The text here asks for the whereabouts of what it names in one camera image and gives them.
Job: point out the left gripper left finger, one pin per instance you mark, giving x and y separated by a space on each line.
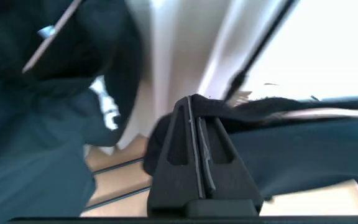
172 183

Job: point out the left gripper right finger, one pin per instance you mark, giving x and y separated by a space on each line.
232 183

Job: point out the black garment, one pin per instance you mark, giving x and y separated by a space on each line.
291 149

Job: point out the black shorts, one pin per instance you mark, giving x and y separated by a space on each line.
26 140

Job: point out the black clothes rack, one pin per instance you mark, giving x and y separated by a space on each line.
259 46

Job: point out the white curtain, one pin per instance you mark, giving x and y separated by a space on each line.
182 46

